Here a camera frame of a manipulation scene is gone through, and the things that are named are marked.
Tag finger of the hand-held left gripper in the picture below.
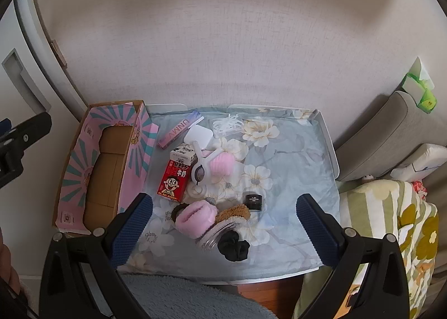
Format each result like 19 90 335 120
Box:
0 118 13 145
6 112 53 152

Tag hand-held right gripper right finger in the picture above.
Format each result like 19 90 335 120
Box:
296 193 410 319

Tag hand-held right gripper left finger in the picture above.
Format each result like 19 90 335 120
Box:
39 192 154 319

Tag thin black hair tie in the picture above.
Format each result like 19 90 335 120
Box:
170 203 189 225

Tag pink printed cardboard box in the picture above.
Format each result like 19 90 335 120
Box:
52 100 159 236

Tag pink fluffy scrunchie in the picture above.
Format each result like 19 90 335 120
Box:
175 200 219 239
209 153 235 176

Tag red milk carton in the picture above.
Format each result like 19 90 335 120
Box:
159 143 196 201

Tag small black jar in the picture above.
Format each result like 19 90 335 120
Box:
243 192 264 212

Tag black scrunchie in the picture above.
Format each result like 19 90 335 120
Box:
217 232 251 263

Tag brown fluffy scrunchie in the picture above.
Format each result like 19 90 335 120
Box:
215 204 251 225

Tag white plastic scissors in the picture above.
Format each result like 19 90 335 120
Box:
187 142 224 201

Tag long pink cosmetic box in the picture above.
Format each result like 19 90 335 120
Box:
157 111 204 149

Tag white earbud case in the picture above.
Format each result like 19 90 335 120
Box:
184 125 212 148

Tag bag of white strips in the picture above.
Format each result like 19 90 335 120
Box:
211 114 245 140

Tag person's left forearm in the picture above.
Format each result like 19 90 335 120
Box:
0 230 21 293

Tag white door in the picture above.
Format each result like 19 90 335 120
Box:
0 0 89 278

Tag tan door latch plate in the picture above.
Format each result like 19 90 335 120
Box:
51 40 68 68

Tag green floral striped cushion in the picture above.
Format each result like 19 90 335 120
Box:
293 179 441 319

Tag white folding table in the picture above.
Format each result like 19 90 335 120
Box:
145 103 341 285

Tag floral blue tablecloth tray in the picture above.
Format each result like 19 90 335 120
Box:
120 107 341 276

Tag blue fleece garment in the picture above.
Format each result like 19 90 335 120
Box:
101 270 271 319

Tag red patterned cloth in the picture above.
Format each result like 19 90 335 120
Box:
410 181 428 201

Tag white pillow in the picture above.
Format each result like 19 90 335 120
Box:
390 144 447 180

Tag green tissue pack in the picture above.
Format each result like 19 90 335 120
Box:
401 57 438 113

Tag grey recessed door handle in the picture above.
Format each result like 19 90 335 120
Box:
2 48 52 112

